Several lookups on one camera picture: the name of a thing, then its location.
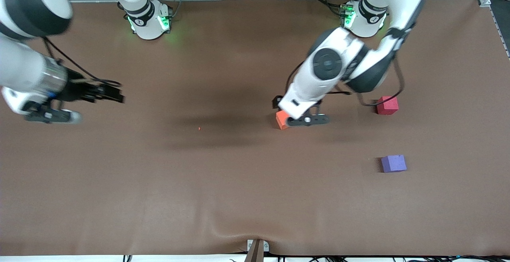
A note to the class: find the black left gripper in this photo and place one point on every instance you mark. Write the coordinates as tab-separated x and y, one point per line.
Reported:
275	102

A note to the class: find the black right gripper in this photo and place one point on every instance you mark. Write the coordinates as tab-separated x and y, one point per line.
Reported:
78	89

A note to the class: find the orange foam cube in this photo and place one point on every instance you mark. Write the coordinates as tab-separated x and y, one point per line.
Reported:
281	121

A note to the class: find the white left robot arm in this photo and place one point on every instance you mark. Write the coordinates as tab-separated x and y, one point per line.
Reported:
330	64

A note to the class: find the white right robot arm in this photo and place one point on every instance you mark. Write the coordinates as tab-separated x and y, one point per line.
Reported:
24	66

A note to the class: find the pink foam cube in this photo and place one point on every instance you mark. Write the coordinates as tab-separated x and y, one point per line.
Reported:
388	106

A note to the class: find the brown table mat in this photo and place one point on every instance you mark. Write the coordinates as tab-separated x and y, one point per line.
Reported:
199	194

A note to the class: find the violet foam cube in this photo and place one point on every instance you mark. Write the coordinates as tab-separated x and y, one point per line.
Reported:
393	164

